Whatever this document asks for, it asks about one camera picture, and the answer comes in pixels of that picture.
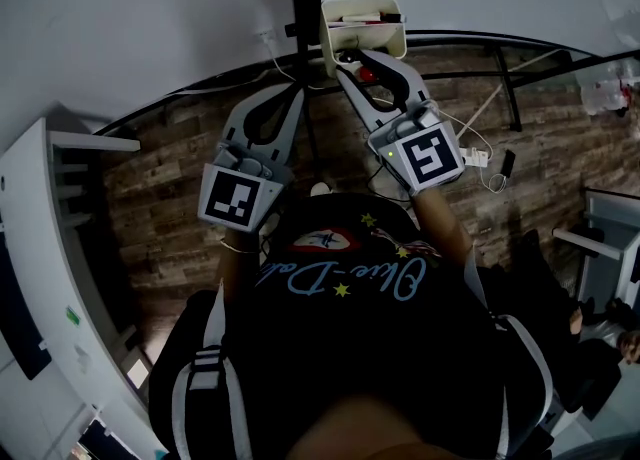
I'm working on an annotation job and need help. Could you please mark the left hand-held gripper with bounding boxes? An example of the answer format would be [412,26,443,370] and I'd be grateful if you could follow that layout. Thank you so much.
[197,83,306,235]

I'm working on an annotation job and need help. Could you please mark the grey harness strap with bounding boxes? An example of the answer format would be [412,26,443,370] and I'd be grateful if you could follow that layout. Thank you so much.
[171,277,254,460]
[462,242,554,460]

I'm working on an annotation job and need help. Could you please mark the person's left forearm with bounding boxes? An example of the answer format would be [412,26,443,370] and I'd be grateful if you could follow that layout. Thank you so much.
[216,226,262,295]

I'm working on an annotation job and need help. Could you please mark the cream plastic desk organizer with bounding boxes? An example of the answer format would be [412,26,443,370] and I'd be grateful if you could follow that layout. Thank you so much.
[319,0,409,77]

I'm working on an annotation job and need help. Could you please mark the frosted glass door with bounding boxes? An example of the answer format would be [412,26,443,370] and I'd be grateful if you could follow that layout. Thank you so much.
[508,49,640,100]

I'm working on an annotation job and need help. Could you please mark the white power strip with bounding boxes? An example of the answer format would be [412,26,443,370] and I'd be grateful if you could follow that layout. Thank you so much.
[459,146,492,169]

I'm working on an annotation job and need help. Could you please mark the clear plastic bag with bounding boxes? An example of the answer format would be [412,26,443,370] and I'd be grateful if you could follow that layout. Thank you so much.
[574,57,640,120]

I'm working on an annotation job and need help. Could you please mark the white shelf unit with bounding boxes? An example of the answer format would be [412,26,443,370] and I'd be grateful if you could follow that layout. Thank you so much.
[0,102,169,460]

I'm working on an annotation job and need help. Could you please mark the white charging cable loop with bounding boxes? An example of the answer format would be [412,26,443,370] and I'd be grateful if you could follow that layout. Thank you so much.
[479,162,509,195]

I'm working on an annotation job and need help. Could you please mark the beige stick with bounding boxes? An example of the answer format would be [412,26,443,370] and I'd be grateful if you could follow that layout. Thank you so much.
[449,87,506,140]

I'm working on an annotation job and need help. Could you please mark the person's face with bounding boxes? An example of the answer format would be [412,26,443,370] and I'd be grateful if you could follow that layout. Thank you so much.
[287,392,451,460]

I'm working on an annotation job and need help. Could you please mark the dark blue panel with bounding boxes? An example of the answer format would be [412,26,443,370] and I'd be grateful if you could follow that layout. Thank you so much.
[0,241,54,382]

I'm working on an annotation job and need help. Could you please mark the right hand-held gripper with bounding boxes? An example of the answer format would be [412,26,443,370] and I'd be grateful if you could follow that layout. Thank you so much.
[334,49,467,198]

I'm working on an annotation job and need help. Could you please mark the long white power cable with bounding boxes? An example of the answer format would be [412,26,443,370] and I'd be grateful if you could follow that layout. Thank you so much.
[262,35,496,164]

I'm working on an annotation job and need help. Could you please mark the black printed T-shirt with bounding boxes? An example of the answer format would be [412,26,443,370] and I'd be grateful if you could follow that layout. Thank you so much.
[149,192,506,460]

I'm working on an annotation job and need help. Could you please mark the small white desk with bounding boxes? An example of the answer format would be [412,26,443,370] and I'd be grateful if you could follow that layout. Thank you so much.
[551,187,640,305]

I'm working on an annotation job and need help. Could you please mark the person's right forearm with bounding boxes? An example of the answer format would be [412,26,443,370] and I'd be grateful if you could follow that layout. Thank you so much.
[410,189,474,270]

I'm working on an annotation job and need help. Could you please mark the gold bracelet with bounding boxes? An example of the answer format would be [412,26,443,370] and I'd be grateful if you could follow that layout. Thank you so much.
[219,238,259,256]

